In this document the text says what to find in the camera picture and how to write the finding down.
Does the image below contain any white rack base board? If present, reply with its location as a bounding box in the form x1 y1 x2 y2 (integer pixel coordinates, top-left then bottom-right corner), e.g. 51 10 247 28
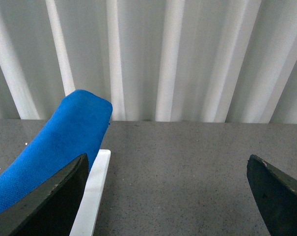
70 149 111 236

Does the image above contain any blue microfiber cloth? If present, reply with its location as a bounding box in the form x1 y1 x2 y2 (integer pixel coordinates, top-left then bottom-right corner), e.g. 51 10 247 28
0 89 113 213

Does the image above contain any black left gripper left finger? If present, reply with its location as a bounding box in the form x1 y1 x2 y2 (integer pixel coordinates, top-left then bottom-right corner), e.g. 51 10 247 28
0 153 89 236

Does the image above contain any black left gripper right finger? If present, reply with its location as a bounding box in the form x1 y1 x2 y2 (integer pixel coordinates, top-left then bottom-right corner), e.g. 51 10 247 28
246 155 297 236

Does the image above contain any white pleated curtain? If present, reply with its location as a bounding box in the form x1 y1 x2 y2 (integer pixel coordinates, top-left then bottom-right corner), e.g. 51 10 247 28
0 0 297 124

